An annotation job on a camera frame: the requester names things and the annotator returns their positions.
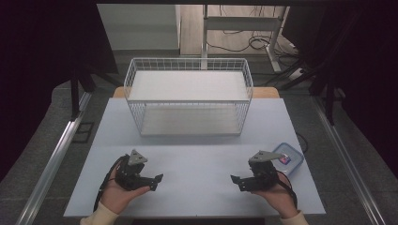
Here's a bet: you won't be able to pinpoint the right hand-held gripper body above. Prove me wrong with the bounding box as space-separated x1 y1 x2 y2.
246 150 284 192

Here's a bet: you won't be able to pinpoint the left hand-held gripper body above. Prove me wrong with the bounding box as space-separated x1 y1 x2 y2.
114 149 154 191

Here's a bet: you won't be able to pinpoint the person's right hand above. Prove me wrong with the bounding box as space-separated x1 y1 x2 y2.
252 172 299 219

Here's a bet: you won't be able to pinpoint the person's left hand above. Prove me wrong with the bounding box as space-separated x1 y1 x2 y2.
99 167 151 216

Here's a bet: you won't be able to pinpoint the clear blue-rimmed plastic container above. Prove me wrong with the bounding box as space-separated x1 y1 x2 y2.
271 142 305 177

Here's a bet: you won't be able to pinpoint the wooden board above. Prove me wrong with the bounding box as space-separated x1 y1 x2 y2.
112 86 281 99

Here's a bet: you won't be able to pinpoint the black metal stand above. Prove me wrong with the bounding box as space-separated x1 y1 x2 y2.
266 59 346 127
69 59 124 122

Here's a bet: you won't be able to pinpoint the white power strip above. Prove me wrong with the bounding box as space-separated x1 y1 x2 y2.
288 67 305 81

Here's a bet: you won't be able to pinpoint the dark curtain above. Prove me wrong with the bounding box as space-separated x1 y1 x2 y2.
282 0 398 180
0 0 119 183

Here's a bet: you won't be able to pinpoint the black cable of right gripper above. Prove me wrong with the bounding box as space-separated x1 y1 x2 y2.
276 171 299 210

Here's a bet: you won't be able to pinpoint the thin black cable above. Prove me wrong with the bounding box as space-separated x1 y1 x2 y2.
296 132 310 155

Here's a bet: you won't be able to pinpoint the black floor frame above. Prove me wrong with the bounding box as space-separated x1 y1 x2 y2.
72 121 95 144

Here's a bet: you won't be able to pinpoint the silver metal rail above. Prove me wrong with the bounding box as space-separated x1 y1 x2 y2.
14 91 94 225
312 95 388 225

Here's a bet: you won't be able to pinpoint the white wire basket rack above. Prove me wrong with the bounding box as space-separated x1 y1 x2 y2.
123 57 254 137

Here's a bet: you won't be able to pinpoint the black floor cables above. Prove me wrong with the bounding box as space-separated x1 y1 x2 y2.
206 5 302 61

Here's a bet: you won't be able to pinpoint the white metal desk frame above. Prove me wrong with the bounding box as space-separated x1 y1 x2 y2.
201 4 291 74

